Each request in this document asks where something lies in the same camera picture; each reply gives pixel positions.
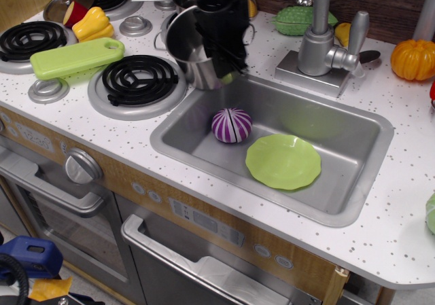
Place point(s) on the silver dishwasher door handle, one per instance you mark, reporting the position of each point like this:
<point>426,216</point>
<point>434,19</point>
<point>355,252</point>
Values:
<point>179,267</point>

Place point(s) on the front left black burner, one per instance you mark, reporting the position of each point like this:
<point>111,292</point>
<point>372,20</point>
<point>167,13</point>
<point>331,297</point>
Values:
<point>22,41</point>

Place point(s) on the silver stove knob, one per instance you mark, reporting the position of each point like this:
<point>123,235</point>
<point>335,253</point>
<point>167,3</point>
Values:
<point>81,168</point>

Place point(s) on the orange pumpkin toy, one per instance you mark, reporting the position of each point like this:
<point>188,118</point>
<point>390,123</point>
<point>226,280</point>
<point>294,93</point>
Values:
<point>413,60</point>

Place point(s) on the tall steel pot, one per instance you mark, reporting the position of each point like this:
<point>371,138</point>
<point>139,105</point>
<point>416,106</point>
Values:
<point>185,44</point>

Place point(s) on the purple white striped onion toy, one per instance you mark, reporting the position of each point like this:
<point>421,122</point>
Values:
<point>231,125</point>

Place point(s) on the silver toy faucet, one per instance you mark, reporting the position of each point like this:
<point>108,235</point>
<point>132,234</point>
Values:
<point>320,65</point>

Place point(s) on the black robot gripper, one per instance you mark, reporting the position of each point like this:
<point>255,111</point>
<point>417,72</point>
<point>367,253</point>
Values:
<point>223,23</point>

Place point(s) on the green cutting board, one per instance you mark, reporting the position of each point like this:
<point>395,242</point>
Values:
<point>77,57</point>

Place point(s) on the red apple half toy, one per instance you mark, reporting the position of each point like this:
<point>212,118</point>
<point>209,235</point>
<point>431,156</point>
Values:
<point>75,12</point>

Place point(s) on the silver burner dial back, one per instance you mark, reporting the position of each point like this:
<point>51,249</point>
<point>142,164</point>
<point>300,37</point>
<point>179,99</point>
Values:
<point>135,26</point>

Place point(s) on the yellow bell pepper toy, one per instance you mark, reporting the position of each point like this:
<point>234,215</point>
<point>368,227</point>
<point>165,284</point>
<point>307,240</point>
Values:
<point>95,24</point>

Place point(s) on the silver oven door handle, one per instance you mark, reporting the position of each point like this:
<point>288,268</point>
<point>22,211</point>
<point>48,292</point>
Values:
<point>24,173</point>

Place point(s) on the blue clamp device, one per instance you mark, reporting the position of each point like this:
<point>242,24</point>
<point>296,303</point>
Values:
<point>40,258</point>

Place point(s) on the green plastic plate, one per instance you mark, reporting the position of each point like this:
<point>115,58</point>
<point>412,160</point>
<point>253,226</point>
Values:
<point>283,161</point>

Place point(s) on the yellow cloth on floor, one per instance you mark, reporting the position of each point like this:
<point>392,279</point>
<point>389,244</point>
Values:
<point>47,289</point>

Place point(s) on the green cabbage toy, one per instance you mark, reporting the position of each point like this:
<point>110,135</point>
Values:
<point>430,213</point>

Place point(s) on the front right black burner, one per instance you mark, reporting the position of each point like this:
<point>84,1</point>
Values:
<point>137,88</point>

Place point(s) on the back right black burner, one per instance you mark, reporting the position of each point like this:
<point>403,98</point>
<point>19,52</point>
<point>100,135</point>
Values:
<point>164,28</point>

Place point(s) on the silver sink basin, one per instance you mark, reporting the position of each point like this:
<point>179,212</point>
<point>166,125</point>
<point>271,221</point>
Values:
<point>351,143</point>

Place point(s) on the yellow corn toy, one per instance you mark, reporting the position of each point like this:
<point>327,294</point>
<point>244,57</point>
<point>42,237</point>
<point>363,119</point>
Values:
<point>252,8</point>

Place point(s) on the silver burner dial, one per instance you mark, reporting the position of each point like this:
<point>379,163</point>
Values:
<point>135,26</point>
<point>48,91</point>

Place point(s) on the red toy at edge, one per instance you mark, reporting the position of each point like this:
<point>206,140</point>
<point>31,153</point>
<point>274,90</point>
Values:
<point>432,95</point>

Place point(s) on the green bumpy gourd toy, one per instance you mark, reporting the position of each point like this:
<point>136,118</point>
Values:
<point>295,20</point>

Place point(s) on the silver burner dial front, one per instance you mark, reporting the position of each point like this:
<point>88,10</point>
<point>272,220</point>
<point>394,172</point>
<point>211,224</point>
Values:
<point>48,91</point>

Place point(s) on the steel pot lid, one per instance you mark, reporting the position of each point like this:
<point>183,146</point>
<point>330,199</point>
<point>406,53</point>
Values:
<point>56,9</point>

